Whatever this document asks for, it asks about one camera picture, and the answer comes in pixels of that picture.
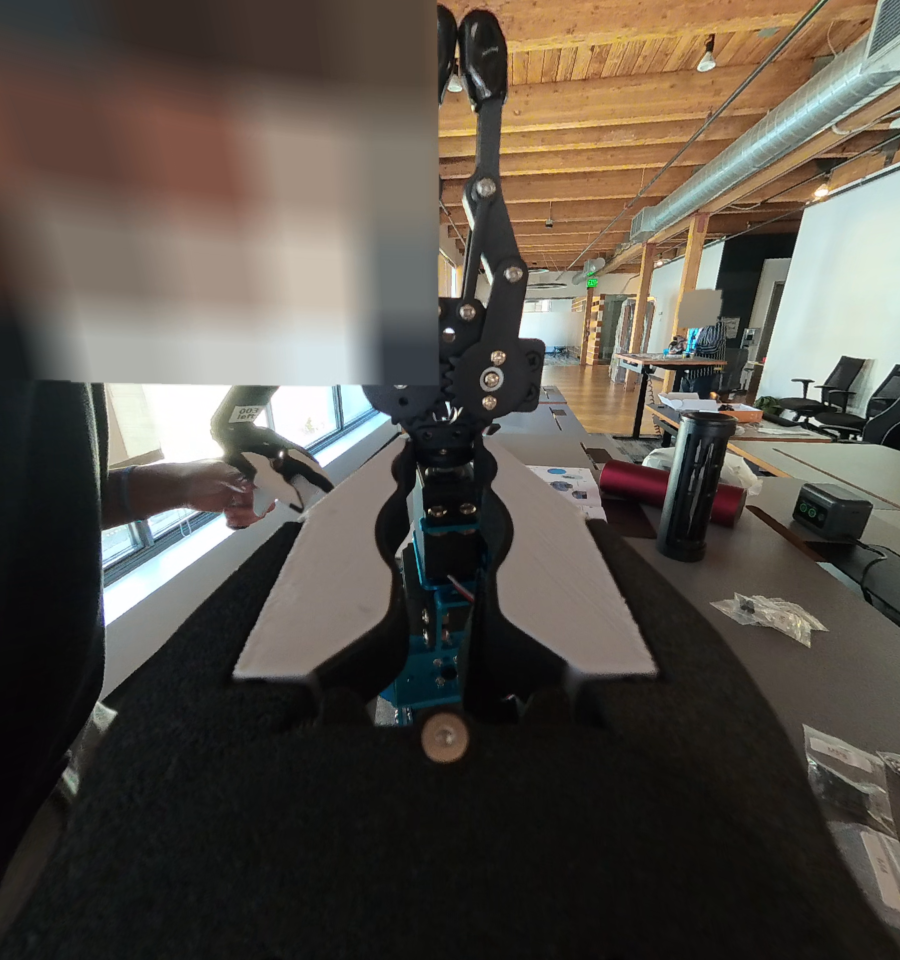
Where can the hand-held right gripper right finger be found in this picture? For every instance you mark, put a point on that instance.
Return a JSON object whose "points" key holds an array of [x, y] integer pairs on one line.
{"points": [[570, 585]]}

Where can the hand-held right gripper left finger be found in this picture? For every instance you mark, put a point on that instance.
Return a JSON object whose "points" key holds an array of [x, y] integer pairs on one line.
{"points": [[330, 585]]}

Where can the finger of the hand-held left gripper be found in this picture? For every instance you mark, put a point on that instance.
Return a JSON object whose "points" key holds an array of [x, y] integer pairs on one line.
{"points": [[307, 473]]}

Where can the black toy robot claw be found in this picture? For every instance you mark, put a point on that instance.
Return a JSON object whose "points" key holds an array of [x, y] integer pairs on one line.
{"points": [[473, 345]]}

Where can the person's left forearm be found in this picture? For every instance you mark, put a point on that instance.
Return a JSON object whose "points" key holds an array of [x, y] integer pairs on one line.
{"points": [[142, 492]]}

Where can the dark grey desk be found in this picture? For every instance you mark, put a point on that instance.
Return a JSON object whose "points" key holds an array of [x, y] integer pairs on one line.
{"points": [[690, 630]]}

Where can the cluttered office desk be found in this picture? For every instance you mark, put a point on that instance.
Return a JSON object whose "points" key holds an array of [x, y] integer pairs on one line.
{"points": [[735, 417]]}

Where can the wooden standing desk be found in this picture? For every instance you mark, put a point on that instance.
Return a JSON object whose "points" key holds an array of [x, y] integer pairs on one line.
{"points": [[668, 368]]}

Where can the black desk panel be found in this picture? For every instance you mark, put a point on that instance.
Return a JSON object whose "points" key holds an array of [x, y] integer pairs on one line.
{"points": [[897, 593]]}

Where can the person's left hand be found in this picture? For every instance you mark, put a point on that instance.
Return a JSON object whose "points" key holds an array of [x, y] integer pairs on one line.
{"points": [[225, 488]]}

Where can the large window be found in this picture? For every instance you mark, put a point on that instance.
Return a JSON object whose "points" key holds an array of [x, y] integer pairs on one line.
{"points": [[195, 450]]}

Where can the printed instruction sheet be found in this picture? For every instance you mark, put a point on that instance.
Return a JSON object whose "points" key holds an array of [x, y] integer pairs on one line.
{"points": [[570, 492]]}

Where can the red tube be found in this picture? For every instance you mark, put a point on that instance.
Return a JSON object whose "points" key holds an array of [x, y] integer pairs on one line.
{"points": [[638, 488]]}

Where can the black cylindrical flask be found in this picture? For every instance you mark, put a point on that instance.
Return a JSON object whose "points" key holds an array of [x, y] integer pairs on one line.
{"points": [[698, 488]]}

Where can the small clear parts bag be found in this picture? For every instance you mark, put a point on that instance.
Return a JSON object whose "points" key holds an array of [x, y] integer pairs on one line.
{"points": [[770, 618]]}

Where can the white plastic bag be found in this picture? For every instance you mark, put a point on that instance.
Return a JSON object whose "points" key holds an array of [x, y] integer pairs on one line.
{"points": [[743, 473]]}

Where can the small black box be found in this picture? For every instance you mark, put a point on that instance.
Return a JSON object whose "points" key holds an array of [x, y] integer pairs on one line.
{"points": [[833, 510]]}

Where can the beige office table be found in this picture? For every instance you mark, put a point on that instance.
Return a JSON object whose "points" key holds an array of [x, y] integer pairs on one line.
{"points": [[855, 473]]}

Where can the wooden column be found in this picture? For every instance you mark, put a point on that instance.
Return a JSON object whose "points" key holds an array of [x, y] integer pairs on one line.
{"points": [[692, 278]]}

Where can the black office chair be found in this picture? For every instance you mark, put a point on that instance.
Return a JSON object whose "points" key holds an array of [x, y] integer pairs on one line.
{"points": [[863, 393]]}

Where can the pile of small parts bags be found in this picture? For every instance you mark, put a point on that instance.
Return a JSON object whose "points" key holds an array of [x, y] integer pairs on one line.
{"points": [[870, 825]]}

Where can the silver ventilation duct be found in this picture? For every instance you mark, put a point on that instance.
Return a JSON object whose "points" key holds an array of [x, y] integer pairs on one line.
{"points": [[780, 120]]}

